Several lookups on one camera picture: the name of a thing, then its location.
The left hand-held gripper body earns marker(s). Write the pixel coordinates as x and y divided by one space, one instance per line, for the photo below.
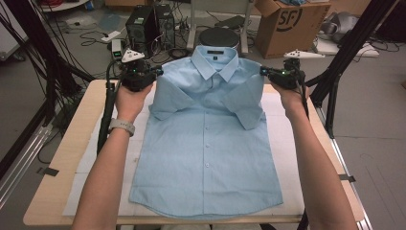
137 78

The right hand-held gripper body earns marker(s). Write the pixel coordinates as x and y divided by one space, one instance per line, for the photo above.
287 78

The light blue short-sleeved shirt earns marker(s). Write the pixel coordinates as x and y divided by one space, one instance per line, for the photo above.
207 143

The person's right hand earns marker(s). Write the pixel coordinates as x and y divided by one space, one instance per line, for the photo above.
293 99

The person's left hand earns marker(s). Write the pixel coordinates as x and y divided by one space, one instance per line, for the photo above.
130 103

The small device with green display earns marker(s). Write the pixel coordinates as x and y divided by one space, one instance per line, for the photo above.
116 48

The slim black computer tower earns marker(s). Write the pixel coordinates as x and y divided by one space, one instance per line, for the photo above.
166 25

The brown cardboard box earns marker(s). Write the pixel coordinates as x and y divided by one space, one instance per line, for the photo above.
287 32

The large black computer tower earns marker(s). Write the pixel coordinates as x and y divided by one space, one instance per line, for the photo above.
140 28

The grey wristwatch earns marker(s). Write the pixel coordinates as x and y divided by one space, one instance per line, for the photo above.
123 125

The white power strip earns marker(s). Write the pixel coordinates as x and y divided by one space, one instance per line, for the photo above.
111 36

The white table mat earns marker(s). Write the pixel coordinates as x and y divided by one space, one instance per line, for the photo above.
287 134

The black round stool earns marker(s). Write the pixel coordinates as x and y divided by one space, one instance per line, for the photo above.
218 36

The white flat board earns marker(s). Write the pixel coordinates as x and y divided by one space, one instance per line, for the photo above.
338 49

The grey bag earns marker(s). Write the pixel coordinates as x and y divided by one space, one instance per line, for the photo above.
340 25

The black tape piece on table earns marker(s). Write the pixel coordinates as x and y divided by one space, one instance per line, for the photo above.
347 178

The black tape piece on floor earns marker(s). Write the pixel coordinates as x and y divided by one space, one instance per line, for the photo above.
50 172

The white cabinet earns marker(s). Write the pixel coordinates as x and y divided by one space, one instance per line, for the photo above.
9 41

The black metal frame stand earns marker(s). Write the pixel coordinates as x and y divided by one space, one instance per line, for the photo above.
357 41
28 19

